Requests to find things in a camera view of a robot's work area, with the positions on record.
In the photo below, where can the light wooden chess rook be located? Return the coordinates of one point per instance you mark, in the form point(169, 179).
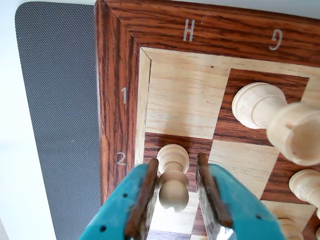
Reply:
point(262, 107)

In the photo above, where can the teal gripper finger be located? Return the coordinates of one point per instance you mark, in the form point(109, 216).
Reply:
point(117, 207)
point(245, 215)

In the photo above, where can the light wooden chess pawn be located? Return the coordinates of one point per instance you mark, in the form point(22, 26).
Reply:
point(173, 195)
point(305, 183)

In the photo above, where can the dark grey mesh mat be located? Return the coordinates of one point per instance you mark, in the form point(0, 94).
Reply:
point(57, 100)

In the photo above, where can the wooden folding chess board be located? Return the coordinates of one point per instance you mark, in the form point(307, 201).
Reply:
point(117, 75)

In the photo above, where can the light wooden chess knight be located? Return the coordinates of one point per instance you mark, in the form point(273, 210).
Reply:
point(290, 230)

